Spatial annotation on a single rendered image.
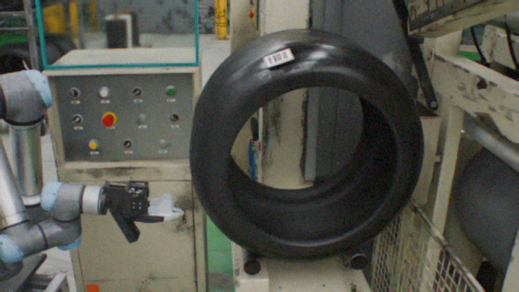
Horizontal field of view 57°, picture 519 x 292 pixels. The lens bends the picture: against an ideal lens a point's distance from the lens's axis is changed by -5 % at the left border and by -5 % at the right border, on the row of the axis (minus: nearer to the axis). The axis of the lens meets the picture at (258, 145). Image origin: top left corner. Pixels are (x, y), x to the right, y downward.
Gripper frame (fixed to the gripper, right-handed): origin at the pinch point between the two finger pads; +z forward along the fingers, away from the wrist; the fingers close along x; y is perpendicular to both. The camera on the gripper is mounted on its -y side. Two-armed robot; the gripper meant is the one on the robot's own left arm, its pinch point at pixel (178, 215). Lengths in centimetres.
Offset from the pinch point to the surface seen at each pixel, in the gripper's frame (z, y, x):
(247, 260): 18.5, -6.3, -9.2
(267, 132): 23.9, 15.8, 26.8
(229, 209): 12.0, 9.7, -12.1
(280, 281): 29.2, -16.4, -3.6
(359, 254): 47.5, -2.3, -9.1
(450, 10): 56, 61, -7
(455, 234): 109, -26, 45
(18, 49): -169, -39, 341
